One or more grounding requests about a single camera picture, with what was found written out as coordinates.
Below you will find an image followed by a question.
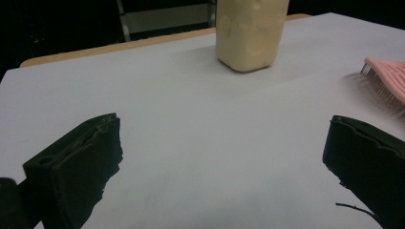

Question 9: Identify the cream square holder cup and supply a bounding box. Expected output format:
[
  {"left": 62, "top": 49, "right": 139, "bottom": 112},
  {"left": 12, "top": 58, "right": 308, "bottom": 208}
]
[{"left": 215, "top": 0, "right": 290, "bottom": 73}]

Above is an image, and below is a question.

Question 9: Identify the grey metal stand frame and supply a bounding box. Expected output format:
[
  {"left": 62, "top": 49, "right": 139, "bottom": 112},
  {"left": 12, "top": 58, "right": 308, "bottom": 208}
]
[{"left": 116, "top": 0, "right": 218, "bottom": 43}]

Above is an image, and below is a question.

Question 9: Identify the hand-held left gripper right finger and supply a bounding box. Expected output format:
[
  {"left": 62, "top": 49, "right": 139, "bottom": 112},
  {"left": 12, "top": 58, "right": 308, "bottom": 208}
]
[{"left": 322, "top": 114, "right": 405, "bottom": 229}]

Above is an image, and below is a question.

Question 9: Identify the pink hairbrush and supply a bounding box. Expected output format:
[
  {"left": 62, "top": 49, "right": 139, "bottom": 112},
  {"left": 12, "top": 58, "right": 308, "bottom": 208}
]
[{"left": 359, "top": 57, "right": 405, "bottom": 116}]

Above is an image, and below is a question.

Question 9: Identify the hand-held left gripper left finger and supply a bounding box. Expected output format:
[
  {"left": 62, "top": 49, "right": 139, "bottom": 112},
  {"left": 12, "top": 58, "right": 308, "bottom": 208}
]
[{"left": 22, "top": 113, "right": 124, "bottom": 229}]

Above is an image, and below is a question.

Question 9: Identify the white table cover sheet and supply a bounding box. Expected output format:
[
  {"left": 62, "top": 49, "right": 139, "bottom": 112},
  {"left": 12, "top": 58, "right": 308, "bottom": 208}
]
[{"left": 0, "top": 12, "right": 405, "bottom": 229}]

